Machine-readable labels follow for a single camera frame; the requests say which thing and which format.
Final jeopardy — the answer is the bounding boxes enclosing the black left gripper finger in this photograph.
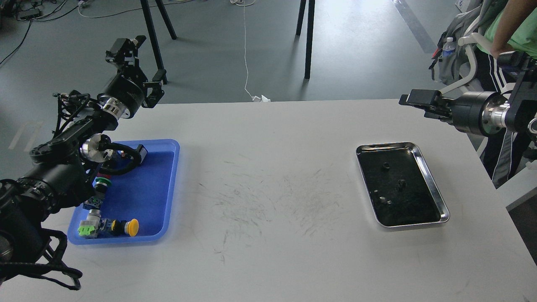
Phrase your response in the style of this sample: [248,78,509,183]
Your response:
[105,36,146,75]
[143,70,167,108]

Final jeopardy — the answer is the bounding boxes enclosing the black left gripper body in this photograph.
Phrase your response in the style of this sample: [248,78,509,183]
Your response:
[98,72,146,119]

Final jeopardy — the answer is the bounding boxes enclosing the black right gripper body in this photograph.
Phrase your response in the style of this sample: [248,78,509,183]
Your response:
[451,91,504,135]

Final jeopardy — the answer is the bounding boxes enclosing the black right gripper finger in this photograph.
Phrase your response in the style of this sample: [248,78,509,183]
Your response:
[424,108,453,125]
[399,89,454,110]

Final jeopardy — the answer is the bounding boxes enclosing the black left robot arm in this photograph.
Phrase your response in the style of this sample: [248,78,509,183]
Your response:
[1,36,166,290]

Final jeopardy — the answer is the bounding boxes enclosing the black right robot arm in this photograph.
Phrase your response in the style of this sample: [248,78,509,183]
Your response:
[399,50,537,140]

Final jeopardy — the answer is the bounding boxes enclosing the black tripod legs left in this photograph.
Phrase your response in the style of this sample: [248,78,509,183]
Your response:
[140,0,177,85]

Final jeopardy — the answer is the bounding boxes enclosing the black tripod legs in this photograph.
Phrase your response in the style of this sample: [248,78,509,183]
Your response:
[140,0,177,85]
[295,0,316,80]

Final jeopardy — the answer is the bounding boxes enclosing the grey backpack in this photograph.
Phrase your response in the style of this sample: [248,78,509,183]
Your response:
[428,0,505,85]

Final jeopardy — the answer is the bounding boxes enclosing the plastic water bottle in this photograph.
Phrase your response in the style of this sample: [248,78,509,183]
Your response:
[441,37,457,59]

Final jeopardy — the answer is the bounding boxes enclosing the white side table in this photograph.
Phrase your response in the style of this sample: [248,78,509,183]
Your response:
[496,160,537,211]

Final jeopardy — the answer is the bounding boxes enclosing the silver metal tray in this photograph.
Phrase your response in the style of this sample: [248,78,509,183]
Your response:
[355,142,451,231]

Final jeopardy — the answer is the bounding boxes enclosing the person in green shirt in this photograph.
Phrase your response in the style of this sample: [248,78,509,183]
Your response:
[475,0,537,188]

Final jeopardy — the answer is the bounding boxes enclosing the blue plastic tray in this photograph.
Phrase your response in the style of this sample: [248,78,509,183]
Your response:
[67,139,180,245]

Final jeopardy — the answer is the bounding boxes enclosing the green round push button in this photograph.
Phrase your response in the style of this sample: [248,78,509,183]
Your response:
[94,177,112,195]

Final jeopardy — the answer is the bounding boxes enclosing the yellow mushroom push button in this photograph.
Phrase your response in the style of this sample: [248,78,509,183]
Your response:
[109,219,140,237]

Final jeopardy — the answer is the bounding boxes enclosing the black tripod legs right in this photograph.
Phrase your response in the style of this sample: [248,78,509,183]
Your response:
[295,0,316,80]

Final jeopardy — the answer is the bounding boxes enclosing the green square push button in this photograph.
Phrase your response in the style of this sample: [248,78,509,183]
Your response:
[78,209,104,239]

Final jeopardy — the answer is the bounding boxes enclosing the black white rectangular switch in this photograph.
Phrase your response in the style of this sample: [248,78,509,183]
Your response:
[135,144,148,166]

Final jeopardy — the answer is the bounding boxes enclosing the white chair frame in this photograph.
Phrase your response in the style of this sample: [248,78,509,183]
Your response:
[441,33,492,94]

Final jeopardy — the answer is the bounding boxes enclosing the black cables on floor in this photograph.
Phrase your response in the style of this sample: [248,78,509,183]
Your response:
[0,0,84,65]

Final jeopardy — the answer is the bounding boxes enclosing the white cable on floor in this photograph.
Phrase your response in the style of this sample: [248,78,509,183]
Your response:
[229,0,271,102]

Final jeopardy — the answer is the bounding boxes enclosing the blue black switch block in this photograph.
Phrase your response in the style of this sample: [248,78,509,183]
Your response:
[83,194,105,210]

